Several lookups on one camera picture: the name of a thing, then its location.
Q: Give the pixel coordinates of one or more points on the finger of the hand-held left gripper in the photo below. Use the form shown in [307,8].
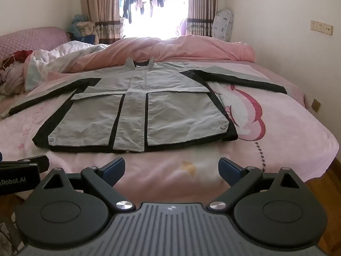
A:
[40,163]

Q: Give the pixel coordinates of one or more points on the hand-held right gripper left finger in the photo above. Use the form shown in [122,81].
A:
[115,170]

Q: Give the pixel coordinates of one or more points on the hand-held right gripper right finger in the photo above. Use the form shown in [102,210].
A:
[228,171]

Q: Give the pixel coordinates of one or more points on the grey and black jacket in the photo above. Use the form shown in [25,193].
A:
[165,112]

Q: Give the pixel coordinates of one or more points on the pile of blue beige clothes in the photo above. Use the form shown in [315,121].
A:
[81,26]

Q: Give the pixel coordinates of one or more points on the pink printed blanket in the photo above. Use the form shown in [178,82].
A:
[279,138]

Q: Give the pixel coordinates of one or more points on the pale knitted cloth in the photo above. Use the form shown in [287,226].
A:
[10,78]

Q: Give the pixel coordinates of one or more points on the red cloth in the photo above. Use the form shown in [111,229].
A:
[18,57]

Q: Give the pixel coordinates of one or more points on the pink bed sheet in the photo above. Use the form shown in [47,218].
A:
[294,81]

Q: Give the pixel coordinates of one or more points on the white quilt cover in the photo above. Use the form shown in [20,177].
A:
[66,53]

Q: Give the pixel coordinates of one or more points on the pink pillow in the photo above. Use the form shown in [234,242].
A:
[32,40]

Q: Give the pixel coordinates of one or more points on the pink quilt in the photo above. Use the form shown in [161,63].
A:
[186,48]

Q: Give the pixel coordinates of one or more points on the striped pink brown curtain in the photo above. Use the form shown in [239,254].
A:
[202,5]
[102,5]

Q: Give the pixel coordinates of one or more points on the small brass wall socket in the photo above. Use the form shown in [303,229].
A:
[316,105]

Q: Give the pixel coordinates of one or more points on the patterned cushion against wall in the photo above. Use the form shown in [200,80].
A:
[223,24]

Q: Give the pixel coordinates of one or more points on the beige wall socket panel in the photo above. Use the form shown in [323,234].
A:
[321,27]

